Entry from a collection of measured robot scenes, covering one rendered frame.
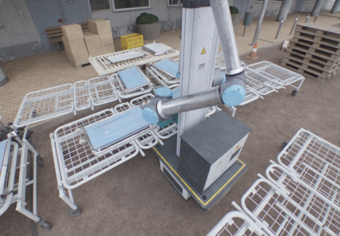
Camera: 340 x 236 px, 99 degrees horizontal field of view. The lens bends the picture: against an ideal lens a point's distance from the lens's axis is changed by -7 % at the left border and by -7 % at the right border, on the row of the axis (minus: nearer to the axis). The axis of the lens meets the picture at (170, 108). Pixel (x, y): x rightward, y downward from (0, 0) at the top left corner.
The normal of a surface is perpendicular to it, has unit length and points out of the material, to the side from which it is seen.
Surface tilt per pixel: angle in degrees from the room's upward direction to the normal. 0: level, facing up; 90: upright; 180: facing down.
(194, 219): 0
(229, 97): 86
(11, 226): 0
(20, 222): 0
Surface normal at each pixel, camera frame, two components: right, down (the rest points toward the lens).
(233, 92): -0.28, 0.55
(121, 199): 0.00, -0.78
